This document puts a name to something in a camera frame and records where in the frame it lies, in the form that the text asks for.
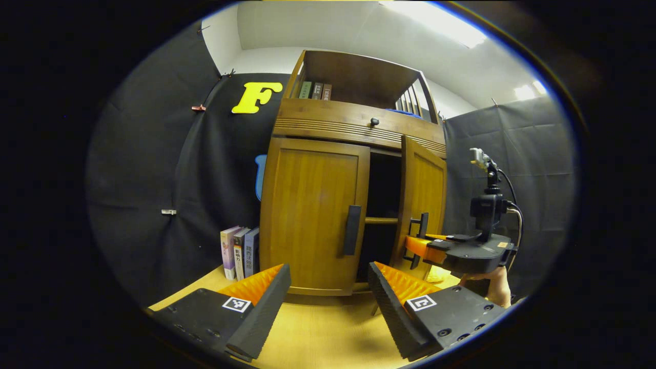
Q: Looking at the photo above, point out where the small ceiling light panel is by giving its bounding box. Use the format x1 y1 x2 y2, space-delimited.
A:
514 80 548 101

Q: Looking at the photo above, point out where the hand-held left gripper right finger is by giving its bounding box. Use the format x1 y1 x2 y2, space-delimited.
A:
368 261 513 362

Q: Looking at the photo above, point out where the black backdrop cloth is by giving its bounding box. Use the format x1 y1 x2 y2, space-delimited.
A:
85 23 577 308

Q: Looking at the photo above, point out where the lavender book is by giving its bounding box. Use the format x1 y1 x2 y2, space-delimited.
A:
220 226 242 280

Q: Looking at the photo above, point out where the wooden cabinet door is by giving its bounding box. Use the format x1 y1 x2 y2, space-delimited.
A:
389 135 447 281
259 137 371 297

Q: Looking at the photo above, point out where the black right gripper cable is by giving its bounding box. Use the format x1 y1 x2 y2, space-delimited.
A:
496 168 524 272

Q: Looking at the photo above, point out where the wooden double-door shoe cabinet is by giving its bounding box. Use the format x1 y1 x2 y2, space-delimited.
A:
259 50 447 306

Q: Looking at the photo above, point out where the large ceiling light panel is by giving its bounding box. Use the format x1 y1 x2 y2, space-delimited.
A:
379 1 487 49

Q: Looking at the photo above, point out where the dark book with yellow spine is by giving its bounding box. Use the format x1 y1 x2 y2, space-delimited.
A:
233 228 252 281

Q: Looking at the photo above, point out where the blue-grey book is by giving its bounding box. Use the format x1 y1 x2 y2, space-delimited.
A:
243 228 260 278

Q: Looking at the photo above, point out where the black door handle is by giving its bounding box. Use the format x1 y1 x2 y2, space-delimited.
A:
402 213 429 271
342 205 362 256

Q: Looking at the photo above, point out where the wooden cabinet drawer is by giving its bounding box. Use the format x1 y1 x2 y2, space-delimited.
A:
273 98 447 158

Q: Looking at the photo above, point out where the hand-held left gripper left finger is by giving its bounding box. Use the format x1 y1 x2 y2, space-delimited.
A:
146 263 292 363

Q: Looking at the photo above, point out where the pale yellow object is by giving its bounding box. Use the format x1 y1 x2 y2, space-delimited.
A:
425 265 452 284

